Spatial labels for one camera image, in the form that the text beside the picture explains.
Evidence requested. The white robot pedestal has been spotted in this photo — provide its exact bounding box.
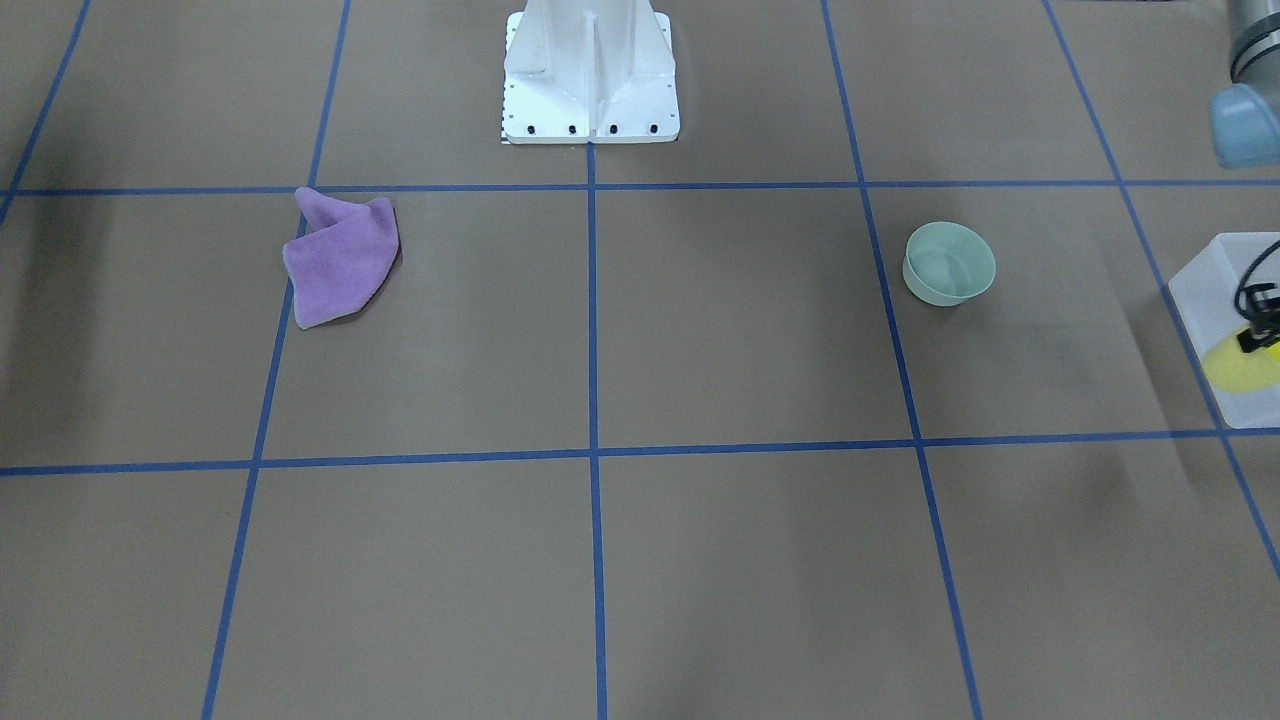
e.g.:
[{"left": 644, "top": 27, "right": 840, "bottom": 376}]
[{"left": 500, "top": 1, "right": 681, "bottom": 145}]

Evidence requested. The yellow plastic cup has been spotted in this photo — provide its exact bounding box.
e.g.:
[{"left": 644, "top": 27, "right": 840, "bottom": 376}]
[{"left": 1201, "top": 336, "right": 1279, "bottom": 395}]

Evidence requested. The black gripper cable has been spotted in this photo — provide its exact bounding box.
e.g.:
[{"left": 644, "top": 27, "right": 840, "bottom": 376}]
[{"left": 1234, "top": 240, "right": 1280, "bottom": 316}]

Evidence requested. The mint green bowl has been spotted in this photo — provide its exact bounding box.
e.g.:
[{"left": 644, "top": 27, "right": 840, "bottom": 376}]
[{"left": 902, "top": 222, "right": 998, "bottom": 307}]

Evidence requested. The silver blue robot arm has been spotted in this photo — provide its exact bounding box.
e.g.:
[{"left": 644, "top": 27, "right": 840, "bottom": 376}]
[{"left": 1210, "top": 1, "right": 1279, "bottom": 354}]

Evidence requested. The clear plastic box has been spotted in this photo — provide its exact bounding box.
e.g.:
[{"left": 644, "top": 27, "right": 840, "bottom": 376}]
[{"left": 1167, "top": 232, "right": 1279, "bottom": 429}]

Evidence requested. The purple cloth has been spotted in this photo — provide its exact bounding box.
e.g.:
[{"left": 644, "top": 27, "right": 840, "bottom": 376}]
[{"left": 282, "top": 187, "right": 401, "bottom": 331}]

